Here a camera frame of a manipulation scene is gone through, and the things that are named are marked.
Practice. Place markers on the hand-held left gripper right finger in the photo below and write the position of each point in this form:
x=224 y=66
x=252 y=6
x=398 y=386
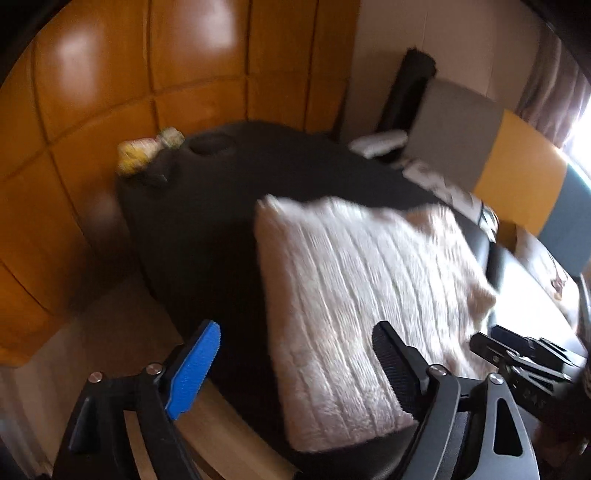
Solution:
x=397 y=374

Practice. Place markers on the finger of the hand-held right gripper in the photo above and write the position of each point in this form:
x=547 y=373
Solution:
x=531 y=346
x=496 y=353

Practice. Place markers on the white pillow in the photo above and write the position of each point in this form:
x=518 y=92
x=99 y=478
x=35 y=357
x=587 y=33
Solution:
x=378 y=143

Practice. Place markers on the beige patterned curtain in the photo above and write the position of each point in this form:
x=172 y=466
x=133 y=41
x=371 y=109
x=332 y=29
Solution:
x=554 y=87

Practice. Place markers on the cream knitted sweater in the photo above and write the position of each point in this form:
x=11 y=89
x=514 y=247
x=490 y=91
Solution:
x=351 y=314

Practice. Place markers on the deer print cushion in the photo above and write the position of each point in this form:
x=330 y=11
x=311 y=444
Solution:
x=549 y=267

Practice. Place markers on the grey yellow blue sofa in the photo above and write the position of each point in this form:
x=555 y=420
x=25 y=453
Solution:
x=517 y=170

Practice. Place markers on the wooden wardrobe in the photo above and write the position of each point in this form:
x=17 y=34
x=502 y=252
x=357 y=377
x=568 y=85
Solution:
x=138 y=69

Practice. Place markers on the triangle pattern cushion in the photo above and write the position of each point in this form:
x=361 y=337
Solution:
x=443 y=184

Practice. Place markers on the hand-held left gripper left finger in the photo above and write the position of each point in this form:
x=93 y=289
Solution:
x=194 y=369

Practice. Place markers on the yellow and white bundle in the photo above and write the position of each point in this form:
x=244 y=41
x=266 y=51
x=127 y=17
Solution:
x=138 y=150

